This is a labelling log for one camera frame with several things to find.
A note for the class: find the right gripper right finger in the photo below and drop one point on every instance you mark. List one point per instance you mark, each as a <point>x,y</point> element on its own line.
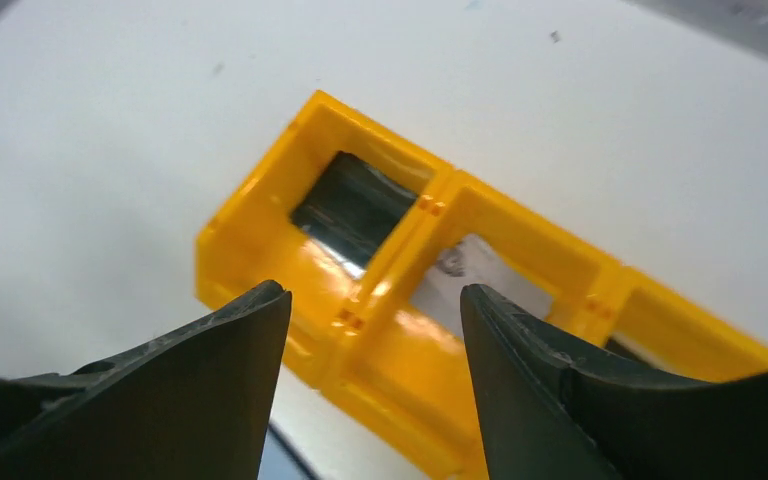
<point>553,406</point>

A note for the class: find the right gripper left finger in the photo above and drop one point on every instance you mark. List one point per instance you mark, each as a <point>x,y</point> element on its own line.
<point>191,404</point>

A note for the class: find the black cards stack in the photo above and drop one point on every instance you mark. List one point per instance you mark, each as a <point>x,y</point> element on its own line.
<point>351,209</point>

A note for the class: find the blue card holder wallet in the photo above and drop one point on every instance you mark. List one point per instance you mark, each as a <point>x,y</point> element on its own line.
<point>282,460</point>

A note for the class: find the silver card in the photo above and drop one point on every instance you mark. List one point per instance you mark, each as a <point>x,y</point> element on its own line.
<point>473,261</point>

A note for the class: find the orange three-compartment tray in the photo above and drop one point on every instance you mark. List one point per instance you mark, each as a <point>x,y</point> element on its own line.
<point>368,350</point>

